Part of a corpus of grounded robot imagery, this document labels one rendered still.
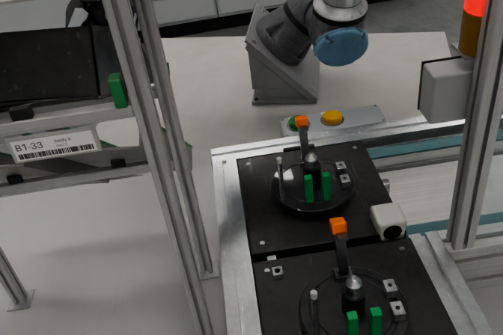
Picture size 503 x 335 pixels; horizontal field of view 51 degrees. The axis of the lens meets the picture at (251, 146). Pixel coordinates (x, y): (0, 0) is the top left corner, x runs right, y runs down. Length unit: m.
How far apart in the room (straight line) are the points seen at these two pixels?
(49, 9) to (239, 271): 3.27
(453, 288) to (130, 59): 0.53
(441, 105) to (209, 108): 0.78
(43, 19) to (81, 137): 3.41
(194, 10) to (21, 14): 1.16
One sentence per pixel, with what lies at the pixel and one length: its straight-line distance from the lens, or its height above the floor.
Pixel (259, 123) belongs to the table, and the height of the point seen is 0.86.
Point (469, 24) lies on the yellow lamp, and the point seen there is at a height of 1.30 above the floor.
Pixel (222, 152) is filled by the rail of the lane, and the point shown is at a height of 0.96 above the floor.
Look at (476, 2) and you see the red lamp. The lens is 0.65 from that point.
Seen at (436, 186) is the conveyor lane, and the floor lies 0.92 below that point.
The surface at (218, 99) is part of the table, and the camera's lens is 1.39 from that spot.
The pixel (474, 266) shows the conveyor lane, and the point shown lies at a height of 0.92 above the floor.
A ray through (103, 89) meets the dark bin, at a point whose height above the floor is 1.31.
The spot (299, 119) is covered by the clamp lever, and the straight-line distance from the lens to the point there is 0.89.
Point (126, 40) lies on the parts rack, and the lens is 0.49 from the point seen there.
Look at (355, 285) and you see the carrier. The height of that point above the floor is 1.04.
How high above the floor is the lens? 1.57
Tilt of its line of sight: 36 degrees down
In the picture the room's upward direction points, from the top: 8 degrees counter-clockwise
